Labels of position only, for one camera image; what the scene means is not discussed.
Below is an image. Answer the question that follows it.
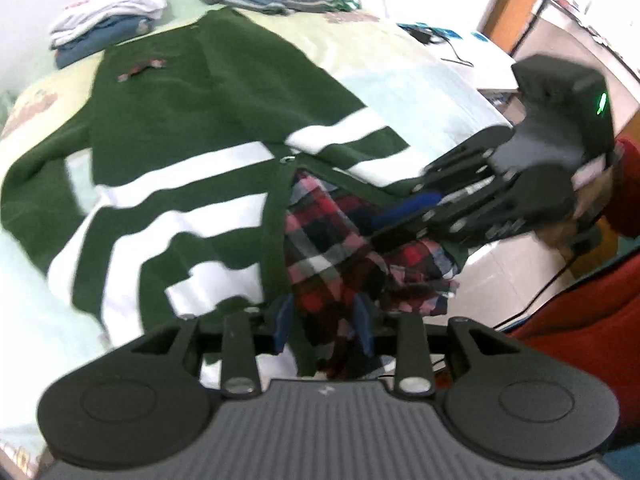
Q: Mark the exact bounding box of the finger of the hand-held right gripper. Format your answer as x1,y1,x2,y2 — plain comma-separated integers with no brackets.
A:
410,126,516,201
369,175,543,250

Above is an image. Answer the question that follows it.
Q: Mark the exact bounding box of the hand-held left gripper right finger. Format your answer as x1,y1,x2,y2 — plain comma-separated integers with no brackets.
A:
351,292,523,398

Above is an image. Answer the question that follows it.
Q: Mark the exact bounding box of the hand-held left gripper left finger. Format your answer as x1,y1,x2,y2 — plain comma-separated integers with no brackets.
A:
125,294,297,398

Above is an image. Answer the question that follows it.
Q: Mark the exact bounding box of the red plaid shirt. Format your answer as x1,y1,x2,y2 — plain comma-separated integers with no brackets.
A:
282,170,461,381

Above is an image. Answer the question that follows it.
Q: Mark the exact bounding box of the green cardigan with white stripes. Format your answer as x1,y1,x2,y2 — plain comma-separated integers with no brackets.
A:
0,7,516,378

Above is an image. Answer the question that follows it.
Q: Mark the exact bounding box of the person's right forearm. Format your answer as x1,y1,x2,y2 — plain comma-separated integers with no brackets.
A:
602,137,640,238

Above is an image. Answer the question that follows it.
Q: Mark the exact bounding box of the person's right hand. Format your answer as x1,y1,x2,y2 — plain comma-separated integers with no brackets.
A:
542,162,618,250

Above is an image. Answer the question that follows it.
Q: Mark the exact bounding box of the blue desk tray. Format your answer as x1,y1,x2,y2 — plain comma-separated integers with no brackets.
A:
397,21,463,43

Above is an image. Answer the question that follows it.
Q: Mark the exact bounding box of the person's red clothing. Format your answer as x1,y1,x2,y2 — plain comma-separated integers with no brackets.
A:
505,252,640,461

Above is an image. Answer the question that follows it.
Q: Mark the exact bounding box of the blue folded garment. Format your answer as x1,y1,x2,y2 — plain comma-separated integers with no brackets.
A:
54,15,156,70

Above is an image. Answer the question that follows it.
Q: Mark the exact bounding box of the white folded shirt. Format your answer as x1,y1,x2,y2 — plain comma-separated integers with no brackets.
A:
49,0,168,51

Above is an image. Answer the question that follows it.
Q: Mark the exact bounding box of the black adapter cable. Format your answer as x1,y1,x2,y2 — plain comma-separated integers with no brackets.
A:
430,35,475,68

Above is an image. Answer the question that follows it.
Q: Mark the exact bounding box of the wooden door frame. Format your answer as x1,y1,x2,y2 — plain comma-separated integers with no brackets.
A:
475,0,558,58

